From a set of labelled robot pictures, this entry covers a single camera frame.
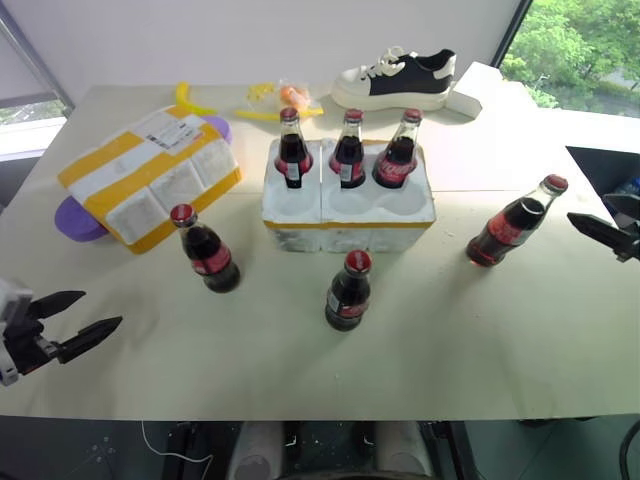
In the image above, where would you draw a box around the clear bag with yellow edge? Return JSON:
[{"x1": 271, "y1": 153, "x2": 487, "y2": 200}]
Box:
[{"x1": 234, "y1": 78, "x2": 326, "y2": 122}]

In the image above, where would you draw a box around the yellow curved plastic strip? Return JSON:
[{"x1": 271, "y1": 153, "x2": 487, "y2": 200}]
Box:
[{"x1": 174, "y1": 80, "x2": 218, "y2": 116}]

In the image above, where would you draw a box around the white cardboard box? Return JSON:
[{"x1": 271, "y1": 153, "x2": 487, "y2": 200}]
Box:
[{"x1": 448, "y1": 82, "x2": 484, "y2": 121}]

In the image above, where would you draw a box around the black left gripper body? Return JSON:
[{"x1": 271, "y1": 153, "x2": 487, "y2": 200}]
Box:
[{"x1": 3, "y1": 310, "x2": 65, "y2": 377}]

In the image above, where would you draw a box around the orange toy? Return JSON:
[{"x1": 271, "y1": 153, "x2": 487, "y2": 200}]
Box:
[{"x1": 279, "y1": 85, "x2": 312, "y2": 109}]

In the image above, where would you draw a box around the purple oval board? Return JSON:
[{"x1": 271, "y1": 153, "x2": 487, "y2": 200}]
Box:
[{"x1": 53, "y1": 114, "x2": 233, "y2": 247}]

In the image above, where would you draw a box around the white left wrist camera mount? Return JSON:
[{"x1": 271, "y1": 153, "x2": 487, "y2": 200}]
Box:
[{"x1": 0, "y1": 278, "x2": 34, "y2": 388}]

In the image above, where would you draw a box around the glass cola bottle red cap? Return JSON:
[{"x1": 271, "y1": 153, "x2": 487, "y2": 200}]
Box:
[
  {"x1": 327, "y1": 108, "x2": 367, "y2": 190},
  {"x1": 465, "y1": 173, "x2": 570, "y2": 269},
  {"x1": 275, "y1": 106, "x2": 314, "y2": 191},
  {"x1": 371, "y1": 108, "x2": 424, "y2": 191},
  {"x1": 169, "y1": 203, "x2": 242, "y2": 295},
  {"x1": 324, "y1": 249, "x2": 374, "y2": 333}
]

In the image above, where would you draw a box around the black cable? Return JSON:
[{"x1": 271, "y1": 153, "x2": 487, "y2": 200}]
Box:
[{"x1": 618, "y1": 416, "x2": 640, "y2": 480}]

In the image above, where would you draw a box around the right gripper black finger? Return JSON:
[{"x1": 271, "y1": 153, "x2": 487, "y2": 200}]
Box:
[
  {"x1": 566, "y1": 211, "x2": 627, "y2": 252},
  {"x1": 601, "y1": 192, "x2": 640, "y2": 224}
]

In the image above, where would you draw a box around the grey rounded shape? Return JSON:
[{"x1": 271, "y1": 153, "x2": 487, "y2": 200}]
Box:
[
  {"x1": 373, "y1": 421, "x2": 427, "y2": 480},
  {"x1": 233, "y1": 421, "x2": 287, "y2": 480}
]

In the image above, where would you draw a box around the black window frame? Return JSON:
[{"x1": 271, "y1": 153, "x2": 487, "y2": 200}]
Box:
[{"x1": 491, "y1": 0, "x2": 535, "y2": 68}]

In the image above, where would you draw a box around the black and white sneaker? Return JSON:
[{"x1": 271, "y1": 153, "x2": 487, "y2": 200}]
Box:
[{"x1": 331, "y1": 45, "x2": 458, "y2": 113}]

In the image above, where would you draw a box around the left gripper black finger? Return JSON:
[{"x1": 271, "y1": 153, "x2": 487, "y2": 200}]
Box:
[
  {"x1": 28, "y1": 290, "x2": 87, "y2": 322},
  {"x1": 56, "y1": 315, "x2": 124, "y2": 366}
]

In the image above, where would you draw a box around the white foam box yellow tape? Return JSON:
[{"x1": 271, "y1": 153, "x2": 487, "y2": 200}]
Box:
[{"x1": 56, "y1": 104, "x2": 244, "y2": 258}]

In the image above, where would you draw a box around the thin white cable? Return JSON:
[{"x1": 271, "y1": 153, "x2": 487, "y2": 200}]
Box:
[{"x1": 140, "y1": 419, "x2": 217, "y2": 464}]

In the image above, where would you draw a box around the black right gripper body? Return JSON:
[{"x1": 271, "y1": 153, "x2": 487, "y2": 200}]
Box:
[{"x1": 613, "y1": 219, "x2": 640, "y2": 264}]

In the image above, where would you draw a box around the black bin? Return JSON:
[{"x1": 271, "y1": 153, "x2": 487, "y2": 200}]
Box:
[{"x1": 564, "y1": 145, "x2": 640, "y2": 221}]

